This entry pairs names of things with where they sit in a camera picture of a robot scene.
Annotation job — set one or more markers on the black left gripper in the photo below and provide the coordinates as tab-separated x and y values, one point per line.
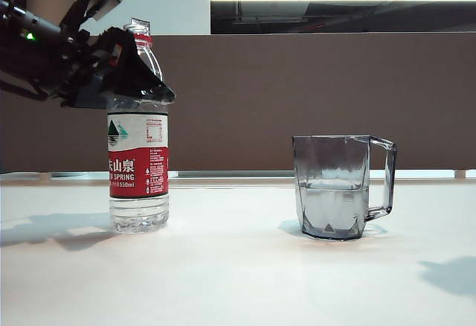
85	54

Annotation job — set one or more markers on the clear red-label water bottle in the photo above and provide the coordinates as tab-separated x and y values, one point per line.
137	169

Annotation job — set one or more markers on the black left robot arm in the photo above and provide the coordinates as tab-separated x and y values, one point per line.
22	54

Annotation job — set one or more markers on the aluminium partition base rail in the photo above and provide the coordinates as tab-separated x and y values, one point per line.
241	173

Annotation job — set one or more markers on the small white wall sign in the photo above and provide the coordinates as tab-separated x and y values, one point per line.
147	24

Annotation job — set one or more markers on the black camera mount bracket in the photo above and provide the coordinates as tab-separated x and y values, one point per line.
76	13

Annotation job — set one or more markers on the brown desk partition panel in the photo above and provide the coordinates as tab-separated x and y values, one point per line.
297	91

